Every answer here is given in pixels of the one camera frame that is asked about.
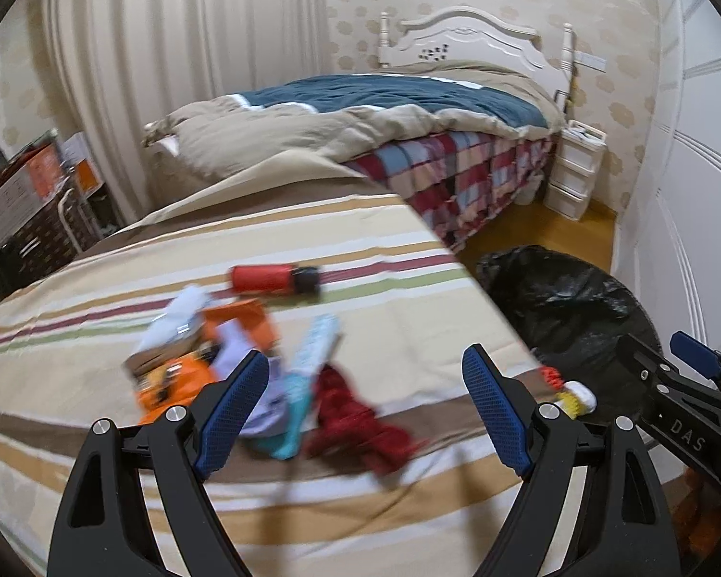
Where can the teal white tube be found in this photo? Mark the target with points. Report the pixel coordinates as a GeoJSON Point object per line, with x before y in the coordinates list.
{"type": "Point", "coordinates": [314, 352]}

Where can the white wall switch panel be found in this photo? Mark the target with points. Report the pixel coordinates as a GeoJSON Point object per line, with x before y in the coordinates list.
{"type": "Point", "coordinates": [588, 60]}

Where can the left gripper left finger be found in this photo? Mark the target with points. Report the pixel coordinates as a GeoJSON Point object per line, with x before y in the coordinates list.
{"type": "Point", "coordinates": [102, 526]}

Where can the yellow foam net roll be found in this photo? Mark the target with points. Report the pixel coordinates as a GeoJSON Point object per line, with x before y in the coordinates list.
{"type": "Point", "coordinates": [576, 400]}

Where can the white orange cardboard box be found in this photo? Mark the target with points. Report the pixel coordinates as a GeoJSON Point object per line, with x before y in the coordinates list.
{"type": "Point", "coordinates": [31, 183]}

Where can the small orange white box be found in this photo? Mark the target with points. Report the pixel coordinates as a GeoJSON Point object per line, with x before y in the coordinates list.
{"type": "Point", "coordinates": [78, 157]}

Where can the orange-red foam net roll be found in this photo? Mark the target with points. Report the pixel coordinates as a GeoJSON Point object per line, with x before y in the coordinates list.
{"type": "Point", "coordinates": [552, 378]}

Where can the plaid bed sheet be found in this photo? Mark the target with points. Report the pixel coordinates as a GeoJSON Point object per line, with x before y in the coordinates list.
{"type": "Point", "coordinates": [456, 181]}

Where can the lavender paper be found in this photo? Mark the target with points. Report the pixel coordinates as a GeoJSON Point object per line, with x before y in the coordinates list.
{"type": "Point", "coordinates": [254, 402]}

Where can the red label bottle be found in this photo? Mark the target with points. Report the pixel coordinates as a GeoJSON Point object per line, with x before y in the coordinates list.
{"type": "Point", "coordinates": [275, 280]}

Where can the white wardrobe doors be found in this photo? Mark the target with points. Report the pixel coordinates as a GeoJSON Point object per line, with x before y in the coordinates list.
{"type": "Point", "coordinates": [668, 246]}

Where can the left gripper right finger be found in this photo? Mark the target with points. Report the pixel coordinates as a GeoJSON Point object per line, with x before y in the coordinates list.
{"type": "Point", "coordinates": [623, 525]}

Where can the black trash bag bin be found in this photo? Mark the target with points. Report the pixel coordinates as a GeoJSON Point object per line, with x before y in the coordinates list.
{"type": "Point", "coordinates": [570, 314]}

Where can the yellow label brown bottle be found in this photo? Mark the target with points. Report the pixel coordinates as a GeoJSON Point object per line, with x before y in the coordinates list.
{"type": "Point", "coordinates": [140, 364]}

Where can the brown patterned storage box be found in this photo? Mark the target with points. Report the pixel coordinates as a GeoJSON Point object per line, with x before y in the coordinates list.
{"type": "Point", "coordinates": [39, 237]}

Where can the white plastic drawer unit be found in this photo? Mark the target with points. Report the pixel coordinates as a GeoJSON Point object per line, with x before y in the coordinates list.
{"type": "Point", "coordinates": [574, 172]}

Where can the striped bed sheet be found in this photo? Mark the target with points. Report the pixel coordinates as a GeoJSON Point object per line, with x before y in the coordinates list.
{"type": "Point", "coordinates": [275, 247]}

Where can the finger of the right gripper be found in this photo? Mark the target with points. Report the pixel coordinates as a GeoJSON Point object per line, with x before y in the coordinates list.
{"type": "Point", "coordinates": [643, 363]}
{"type": "Point", "coordinates": [704, 360]}

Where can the white wooden headboard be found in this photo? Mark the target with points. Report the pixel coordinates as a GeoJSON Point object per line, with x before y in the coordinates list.
{"type": "Point", "coordinates": [468, 33]}

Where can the orange plastic wrapper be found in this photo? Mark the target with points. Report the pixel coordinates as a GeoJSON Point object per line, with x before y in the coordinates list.
{"type": "Point", "coordinates": [177, 382]}

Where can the dark red mesh net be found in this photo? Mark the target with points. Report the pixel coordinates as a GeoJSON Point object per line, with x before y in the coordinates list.
{"type": "Point", "coordinates": [346, 425]}

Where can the white footboard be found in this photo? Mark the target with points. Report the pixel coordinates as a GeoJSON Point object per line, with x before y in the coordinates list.
{"type": "Point", "coordinates": [172, 178]}

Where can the beige and blue duvet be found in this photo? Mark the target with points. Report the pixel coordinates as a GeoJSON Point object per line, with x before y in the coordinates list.
{"type": "Point", "coordinates": [344, 116]}

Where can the beige curtain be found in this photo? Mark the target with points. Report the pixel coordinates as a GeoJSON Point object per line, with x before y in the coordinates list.
{"type": "Point", "coordinates": [126, 63]}

